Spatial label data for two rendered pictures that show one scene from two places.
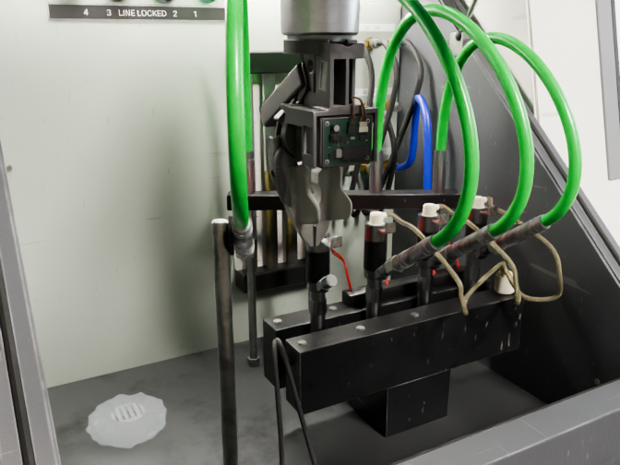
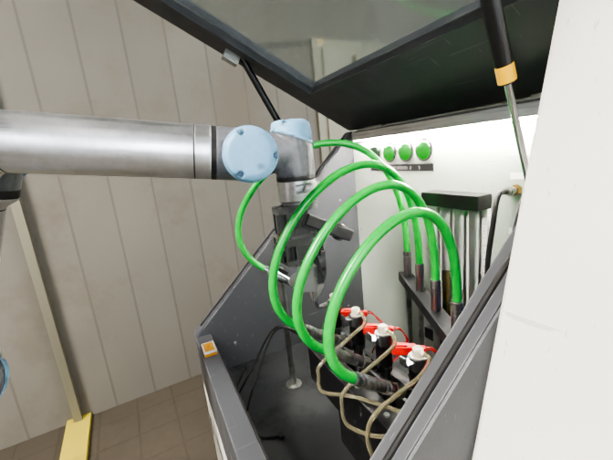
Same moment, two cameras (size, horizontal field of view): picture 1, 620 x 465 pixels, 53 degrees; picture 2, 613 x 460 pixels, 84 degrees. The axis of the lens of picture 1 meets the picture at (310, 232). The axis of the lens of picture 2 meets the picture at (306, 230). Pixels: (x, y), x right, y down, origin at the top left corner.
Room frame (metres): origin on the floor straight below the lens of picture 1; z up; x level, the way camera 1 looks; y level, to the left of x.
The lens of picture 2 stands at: (0.68, -0.67, 1.40)
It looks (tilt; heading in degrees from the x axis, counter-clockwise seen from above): 13 degrees down; 94
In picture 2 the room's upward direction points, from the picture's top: 6 degrees counter-clockwise
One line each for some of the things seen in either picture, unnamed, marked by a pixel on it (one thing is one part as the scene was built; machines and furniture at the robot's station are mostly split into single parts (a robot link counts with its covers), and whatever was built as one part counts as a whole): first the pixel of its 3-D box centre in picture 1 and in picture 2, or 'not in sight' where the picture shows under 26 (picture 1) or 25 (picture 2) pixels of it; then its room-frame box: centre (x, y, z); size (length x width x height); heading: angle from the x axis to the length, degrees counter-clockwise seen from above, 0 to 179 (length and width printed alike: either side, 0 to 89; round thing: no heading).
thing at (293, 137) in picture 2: not in sight; (291, 151); (0.63, -0.01, 1.41); 0.09 x 0.08 x 0.11; 19
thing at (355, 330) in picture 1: (397, 357); (374, 414); (0.74, -0.11, 0.91); 0.34 x 0.10 x 0.15; 118
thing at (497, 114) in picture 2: not in sight; (425, 126); (0.92, 0.12, 1.43); 0.54 x 0.03 x 0.02; 118
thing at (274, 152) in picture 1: (292, 161); not in sight; (0.64, 0.02, 1.19); 0.05 x 0.02 x 0.09; 118
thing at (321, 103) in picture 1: (323, 103); (298, 233); (0.63, -0.01, 1.25); 0.09 x 0.08 x 0.12; 28
